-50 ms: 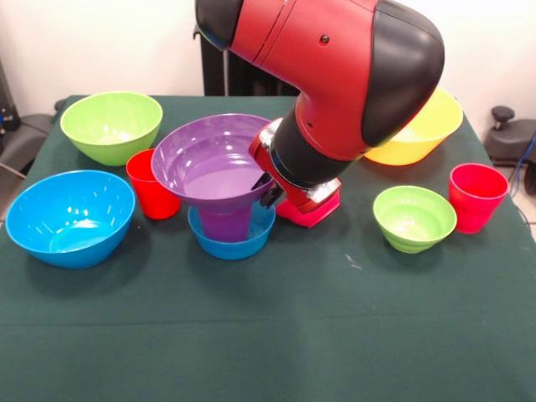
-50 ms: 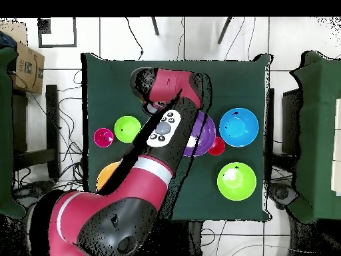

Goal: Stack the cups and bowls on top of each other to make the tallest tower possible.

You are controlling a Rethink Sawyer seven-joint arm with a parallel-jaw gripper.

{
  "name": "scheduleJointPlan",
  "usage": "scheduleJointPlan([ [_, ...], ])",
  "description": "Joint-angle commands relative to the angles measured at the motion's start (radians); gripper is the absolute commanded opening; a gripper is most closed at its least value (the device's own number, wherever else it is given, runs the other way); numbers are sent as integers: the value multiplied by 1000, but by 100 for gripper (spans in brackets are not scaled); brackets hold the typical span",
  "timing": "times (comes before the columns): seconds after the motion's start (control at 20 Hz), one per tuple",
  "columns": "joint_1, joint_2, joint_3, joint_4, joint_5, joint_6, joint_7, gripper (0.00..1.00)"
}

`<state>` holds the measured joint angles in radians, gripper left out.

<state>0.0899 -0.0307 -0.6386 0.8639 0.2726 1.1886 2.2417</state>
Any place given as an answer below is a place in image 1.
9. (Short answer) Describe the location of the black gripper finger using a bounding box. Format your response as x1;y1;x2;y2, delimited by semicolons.
259;186;284;209
250;172;274;193

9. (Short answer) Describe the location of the small pink bowl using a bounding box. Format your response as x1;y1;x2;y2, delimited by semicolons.
275;191;341;229

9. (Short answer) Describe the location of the dark green tablecloth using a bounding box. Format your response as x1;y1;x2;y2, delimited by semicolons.
0;95;536;402

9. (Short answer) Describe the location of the red cup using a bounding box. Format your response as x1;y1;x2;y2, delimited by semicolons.
448;162;510;235
126;148;183;220

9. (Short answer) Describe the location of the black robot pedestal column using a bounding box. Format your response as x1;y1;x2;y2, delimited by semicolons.
193;24;301;97

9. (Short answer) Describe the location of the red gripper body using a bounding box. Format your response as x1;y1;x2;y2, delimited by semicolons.
248;117;343;217

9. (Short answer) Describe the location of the grey stand base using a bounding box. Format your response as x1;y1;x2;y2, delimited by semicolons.
485;119;536;168
0;112;55;177

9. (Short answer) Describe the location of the large blue bowl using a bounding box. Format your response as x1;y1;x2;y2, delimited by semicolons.
5;169;137;269

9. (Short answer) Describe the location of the black knob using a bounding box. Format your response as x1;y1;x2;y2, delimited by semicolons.
491;106;516;131

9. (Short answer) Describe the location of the purple bowl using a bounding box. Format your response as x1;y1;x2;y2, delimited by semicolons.
151;113;278;215

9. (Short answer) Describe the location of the black equipment box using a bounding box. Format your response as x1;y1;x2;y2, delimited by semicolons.
0;58;21;136

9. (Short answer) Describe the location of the large green bowl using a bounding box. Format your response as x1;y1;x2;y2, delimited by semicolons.
59;90;164;168

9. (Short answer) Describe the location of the large yellow bowl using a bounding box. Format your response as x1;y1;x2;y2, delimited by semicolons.
363;87;464;167

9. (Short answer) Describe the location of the purple cup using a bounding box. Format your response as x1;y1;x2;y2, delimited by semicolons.
197;205;254;244

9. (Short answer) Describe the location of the small blue bowl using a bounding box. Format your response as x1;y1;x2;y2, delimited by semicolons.
187;203;277;261

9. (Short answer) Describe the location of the blue cable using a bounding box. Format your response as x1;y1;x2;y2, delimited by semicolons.
513;132;536;193

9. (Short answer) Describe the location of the small green bowl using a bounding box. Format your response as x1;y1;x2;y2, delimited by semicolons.
373;185;458;255

